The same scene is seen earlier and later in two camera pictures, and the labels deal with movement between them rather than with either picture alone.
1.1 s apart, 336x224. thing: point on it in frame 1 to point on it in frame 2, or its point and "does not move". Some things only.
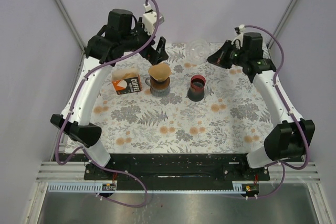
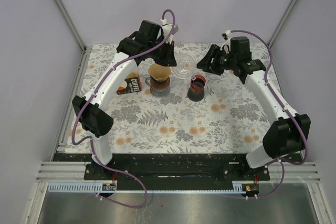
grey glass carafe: [158, 93] does not move
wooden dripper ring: [157, 84] does not move
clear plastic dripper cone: [197, 51] to [185, 65]
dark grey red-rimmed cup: [196, 92] does not move
